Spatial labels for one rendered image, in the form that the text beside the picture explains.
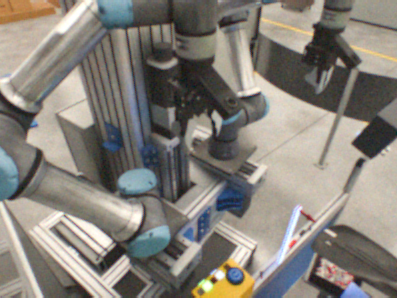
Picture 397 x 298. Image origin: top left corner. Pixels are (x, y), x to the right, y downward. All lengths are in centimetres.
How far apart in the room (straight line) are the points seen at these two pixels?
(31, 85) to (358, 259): 88
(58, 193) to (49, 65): 26
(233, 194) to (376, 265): 64
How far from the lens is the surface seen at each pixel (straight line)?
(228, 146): 124
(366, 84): 253
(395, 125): 136
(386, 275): 92
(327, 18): 92
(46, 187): 66
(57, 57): 64
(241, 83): 124
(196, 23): 51
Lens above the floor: 190
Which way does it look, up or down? 41 degrees down
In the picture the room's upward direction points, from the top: straight up
